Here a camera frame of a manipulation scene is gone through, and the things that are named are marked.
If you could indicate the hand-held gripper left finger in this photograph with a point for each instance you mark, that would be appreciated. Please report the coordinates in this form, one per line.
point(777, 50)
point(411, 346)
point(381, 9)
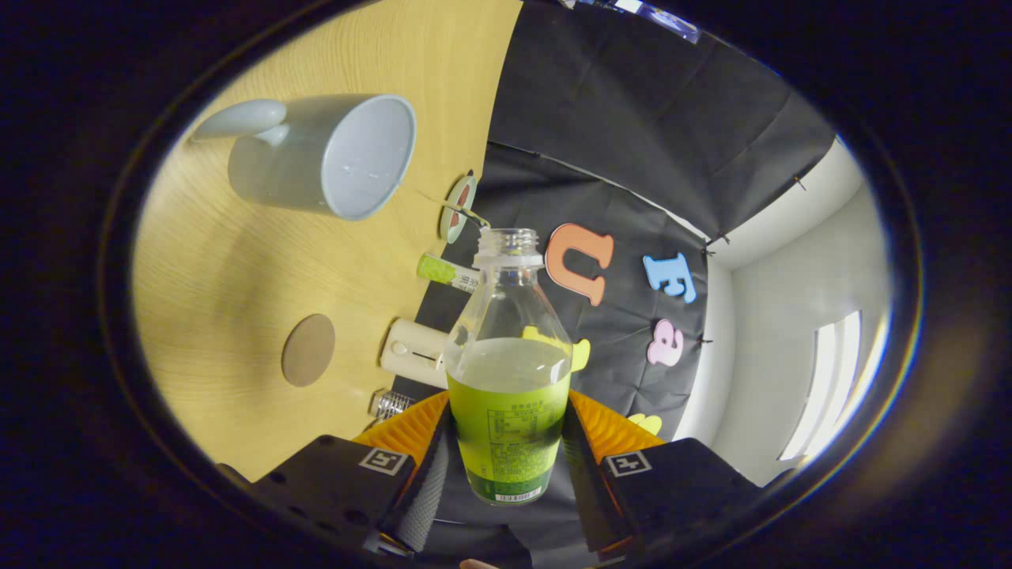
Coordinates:
point(423, 490)

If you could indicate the white toaster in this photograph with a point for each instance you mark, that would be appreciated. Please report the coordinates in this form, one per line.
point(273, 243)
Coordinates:
point(411, 348)

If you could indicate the wooden table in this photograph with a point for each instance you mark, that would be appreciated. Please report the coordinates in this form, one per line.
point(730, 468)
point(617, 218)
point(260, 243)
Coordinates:
point(237, 276)

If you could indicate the small white green drink bottle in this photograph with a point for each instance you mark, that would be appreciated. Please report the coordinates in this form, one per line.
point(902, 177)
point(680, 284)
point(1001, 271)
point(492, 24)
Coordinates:
point(439, 270)

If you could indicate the brown food piece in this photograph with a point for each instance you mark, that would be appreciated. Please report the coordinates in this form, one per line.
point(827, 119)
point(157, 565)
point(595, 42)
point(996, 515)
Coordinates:
point(465, 196)
point(454, 220)

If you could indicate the ceiling light panel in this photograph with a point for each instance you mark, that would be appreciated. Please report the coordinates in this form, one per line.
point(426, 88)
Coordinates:
point(838, 387)

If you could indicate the pale green plate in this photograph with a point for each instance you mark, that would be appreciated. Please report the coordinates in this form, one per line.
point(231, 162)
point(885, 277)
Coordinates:
point(447, 229)

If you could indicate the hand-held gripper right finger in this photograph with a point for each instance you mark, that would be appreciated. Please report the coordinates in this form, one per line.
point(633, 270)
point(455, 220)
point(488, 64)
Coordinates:
point(589, 494)

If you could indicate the clear juice bottle green label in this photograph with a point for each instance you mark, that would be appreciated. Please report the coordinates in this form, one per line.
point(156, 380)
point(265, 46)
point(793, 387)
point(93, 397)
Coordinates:
point(510, 427)

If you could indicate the round brown coaster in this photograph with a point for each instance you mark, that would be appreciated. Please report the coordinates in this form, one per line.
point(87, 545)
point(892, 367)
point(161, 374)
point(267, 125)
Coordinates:
point(308, 350)

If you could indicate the pale blue cup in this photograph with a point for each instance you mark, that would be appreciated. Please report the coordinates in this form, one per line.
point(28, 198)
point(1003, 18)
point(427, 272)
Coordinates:
point(316, 158)

